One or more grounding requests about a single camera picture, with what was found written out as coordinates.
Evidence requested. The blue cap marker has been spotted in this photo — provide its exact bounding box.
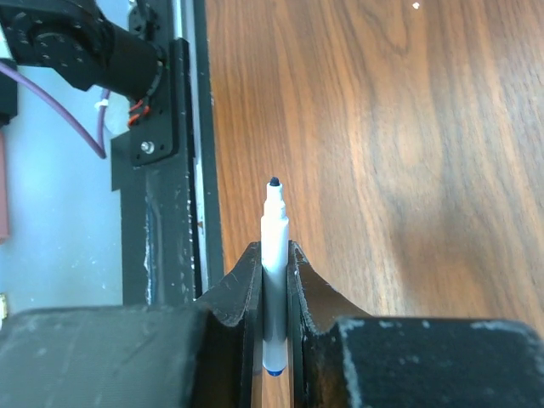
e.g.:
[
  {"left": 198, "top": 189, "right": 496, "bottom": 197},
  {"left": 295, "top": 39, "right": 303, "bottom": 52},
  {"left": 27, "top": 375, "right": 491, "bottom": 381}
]
[{"left": 260, "top": 177, "right": 289, "bottom": 377}]

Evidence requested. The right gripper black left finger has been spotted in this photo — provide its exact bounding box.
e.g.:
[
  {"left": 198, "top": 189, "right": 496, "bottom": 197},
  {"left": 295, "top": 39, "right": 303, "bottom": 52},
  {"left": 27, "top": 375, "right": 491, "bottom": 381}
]
[{"left": 1, "top": 242, "right": 262, "bottom": 407}]

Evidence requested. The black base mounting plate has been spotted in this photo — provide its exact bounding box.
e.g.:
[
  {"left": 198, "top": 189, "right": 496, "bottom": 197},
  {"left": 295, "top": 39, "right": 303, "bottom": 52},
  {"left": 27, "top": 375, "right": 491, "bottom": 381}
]
[{"left": 111, "top": 1, "right": 224, "bottom": 305}]

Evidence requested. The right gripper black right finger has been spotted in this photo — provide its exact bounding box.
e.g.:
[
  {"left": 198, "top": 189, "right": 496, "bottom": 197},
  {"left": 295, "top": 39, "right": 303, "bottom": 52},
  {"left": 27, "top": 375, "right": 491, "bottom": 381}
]
[{"left": 287, "top": 242, "right": 543, "bottom": 407}]

